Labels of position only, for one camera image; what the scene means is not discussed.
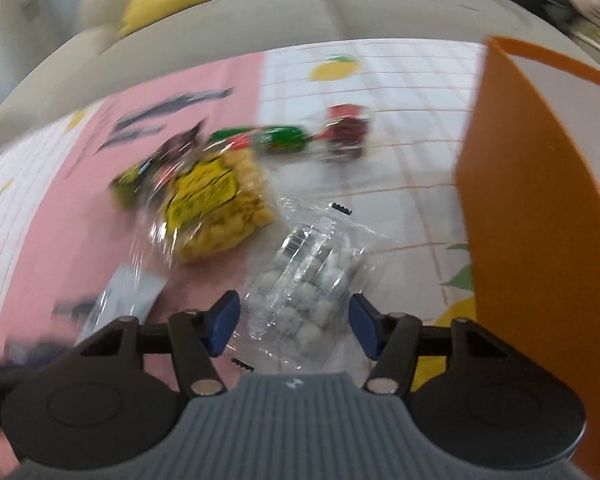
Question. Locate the beige sofa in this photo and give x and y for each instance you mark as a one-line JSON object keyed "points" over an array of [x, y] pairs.
{"points": [[380, 10]]}

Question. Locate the green candy packet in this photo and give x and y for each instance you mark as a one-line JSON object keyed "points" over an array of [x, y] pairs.
{"points": [[275, 140]]}

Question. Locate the printed checked tablecloth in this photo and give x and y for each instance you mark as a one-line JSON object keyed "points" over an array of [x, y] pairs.
{"points": [[380, 200]]}

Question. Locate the clear grey snack packet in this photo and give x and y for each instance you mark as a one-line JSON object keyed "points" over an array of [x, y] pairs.
{"points": [[125, 295]]}

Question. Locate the clear packet of white balls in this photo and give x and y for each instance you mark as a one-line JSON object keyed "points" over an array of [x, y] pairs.
{"points": [[305, 290]]}

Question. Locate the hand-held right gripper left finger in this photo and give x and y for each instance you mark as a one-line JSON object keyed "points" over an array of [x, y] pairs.
{"points": [[222, 325]]}

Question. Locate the orange cardboard box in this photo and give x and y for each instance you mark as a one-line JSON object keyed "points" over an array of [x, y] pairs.
{"points": [[520, 210]]}

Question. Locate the dark green snack packet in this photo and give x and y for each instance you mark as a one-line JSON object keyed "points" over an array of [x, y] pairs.
{"points": [[135, 185]]}

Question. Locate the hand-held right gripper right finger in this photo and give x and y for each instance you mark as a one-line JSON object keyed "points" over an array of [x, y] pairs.
{"points": [[367, 327]]}

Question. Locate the dark red snack packet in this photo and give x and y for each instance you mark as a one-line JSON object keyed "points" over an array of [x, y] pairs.
{"points": [[347, 132]]}

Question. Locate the clear bag of yellow chips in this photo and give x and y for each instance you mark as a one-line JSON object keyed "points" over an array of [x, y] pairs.
{"points": [[210, 200]]}

